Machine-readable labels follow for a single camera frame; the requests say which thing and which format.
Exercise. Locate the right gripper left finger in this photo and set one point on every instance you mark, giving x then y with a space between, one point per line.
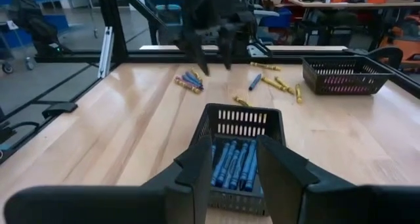
193 184

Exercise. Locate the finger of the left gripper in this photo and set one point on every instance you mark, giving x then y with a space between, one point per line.
198 53
227 50

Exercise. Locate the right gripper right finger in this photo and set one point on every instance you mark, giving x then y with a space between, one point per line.
282 184

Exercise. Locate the blue crayon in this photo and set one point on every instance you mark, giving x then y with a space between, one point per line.
233 169
255 82
253 178
241 166
219 166
226 166
250 166
194 77
192 80

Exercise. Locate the black plastic mesh basket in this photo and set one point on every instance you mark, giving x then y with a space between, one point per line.
344 66
243 110

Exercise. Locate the teal storage bin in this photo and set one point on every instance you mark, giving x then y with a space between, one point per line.
169 12

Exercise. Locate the blue storage bin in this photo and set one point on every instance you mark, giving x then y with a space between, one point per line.
274 18

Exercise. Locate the silver aluminium bar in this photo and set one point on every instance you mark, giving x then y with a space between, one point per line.
105 53

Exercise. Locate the dark office chair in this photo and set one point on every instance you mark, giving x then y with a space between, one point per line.
331 23

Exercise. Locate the wooden work table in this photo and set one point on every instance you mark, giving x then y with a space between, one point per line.
354 3

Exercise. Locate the blue partition panel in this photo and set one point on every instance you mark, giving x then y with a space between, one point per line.
65 20

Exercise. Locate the black table clamp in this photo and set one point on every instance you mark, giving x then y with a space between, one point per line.
60 108

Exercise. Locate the orange black machine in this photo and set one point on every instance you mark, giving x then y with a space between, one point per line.
405 43

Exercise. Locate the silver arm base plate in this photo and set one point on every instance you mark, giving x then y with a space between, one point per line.
259 50

